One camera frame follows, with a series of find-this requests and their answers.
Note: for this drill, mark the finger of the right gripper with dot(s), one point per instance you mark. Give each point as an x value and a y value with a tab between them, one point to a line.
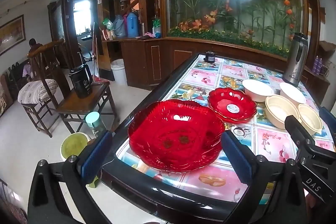
328	118
303	139

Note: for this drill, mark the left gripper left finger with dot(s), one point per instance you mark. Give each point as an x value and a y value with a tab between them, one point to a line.
79	171

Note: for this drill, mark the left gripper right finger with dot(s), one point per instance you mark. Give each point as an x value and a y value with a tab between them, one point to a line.
256	172

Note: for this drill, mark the small beige paper bowl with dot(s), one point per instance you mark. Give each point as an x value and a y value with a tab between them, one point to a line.
310	119

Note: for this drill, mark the beige paper plate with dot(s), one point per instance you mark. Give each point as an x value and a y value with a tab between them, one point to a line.
277	108

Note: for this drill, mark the white paper bowl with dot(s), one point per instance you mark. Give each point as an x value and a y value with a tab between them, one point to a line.
291	93
257	90

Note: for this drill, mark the small red plastic plate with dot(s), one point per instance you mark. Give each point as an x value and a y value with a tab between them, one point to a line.
233	106

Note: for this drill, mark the large red plastic plate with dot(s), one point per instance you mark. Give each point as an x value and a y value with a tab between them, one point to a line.
176	136

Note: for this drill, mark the green top plastic stool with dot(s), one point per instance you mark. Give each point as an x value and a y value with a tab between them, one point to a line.
73	145

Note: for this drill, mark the teal lidded cup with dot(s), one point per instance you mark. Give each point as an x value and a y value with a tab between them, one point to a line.
95	123

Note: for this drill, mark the purple bottles on shelf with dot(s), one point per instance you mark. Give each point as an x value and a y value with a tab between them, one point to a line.
317	65

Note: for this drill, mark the stainless steel thermos jug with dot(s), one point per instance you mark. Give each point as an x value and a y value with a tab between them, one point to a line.
296	59

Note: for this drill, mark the chair with striped cushion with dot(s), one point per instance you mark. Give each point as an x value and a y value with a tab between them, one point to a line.
34	96

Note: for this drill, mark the black electric kettle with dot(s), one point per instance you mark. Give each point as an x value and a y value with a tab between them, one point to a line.
82	80

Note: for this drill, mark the seated person in background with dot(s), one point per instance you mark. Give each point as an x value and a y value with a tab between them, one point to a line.
27	69

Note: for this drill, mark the white plastic bucket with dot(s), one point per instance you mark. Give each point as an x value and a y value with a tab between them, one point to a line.
119	73

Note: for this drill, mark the dark wooden chair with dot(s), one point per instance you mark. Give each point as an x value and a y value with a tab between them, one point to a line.
71	108

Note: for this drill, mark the small black device on table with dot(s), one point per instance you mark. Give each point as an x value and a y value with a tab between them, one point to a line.
210	57

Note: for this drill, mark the wooden cabinet counter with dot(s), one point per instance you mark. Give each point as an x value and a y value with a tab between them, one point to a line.
149	62

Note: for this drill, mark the grey thermos jug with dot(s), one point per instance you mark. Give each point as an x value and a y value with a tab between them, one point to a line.
119	27

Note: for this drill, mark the blue thermos jug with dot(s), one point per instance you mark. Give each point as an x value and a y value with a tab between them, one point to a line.
132	25

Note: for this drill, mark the framed wall painting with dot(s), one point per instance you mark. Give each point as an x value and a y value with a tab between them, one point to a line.
12	33

